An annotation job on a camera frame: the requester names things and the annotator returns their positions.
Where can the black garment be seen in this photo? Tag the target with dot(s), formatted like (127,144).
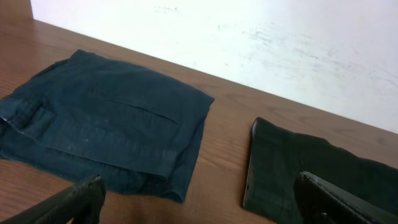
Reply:
(278,156)

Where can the dark blue shorts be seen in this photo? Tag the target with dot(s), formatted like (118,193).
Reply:
(139,129)

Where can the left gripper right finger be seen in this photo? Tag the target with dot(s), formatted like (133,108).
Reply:
(322,202)

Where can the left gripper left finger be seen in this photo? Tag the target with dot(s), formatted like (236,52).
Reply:
(80,203)

